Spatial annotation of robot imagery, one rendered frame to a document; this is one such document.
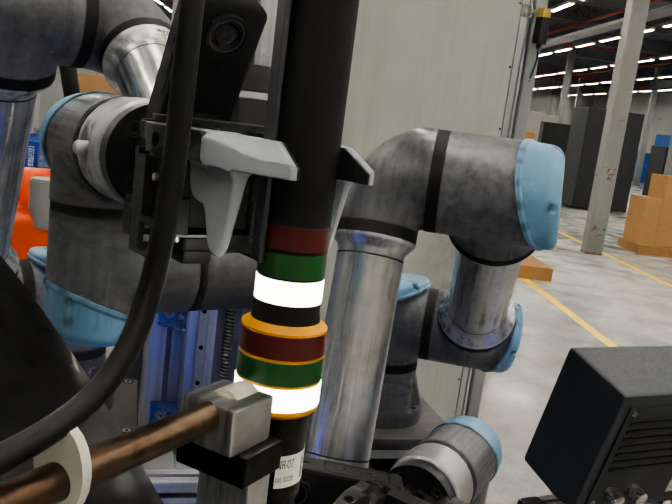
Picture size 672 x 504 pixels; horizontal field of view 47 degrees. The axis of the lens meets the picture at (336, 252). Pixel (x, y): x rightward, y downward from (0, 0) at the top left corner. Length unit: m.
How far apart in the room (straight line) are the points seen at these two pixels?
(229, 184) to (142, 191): 0.10
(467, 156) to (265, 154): 0.50
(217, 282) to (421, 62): 1.90
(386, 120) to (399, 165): 1.60
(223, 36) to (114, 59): 0.45
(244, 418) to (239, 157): 0.12
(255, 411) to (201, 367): 0.91
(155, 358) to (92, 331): 0.74
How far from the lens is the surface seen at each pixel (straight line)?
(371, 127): 2.40
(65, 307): 0.61
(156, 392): 1.38
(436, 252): 2.59
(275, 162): 0.34
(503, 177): 0.82
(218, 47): 0.46
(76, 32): 0.90
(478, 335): 1.15
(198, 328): 1.25
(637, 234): 12.77
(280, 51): 0.36
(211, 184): 0.38
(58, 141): 0.60
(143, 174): 0.45
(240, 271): 0.65
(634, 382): 1.03
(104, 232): 0.60
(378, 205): 0.83
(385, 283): 0.83
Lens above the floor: 1.51
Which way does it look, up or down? 10 degrees down
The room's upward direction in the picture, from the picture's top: 7 degrees clockwise
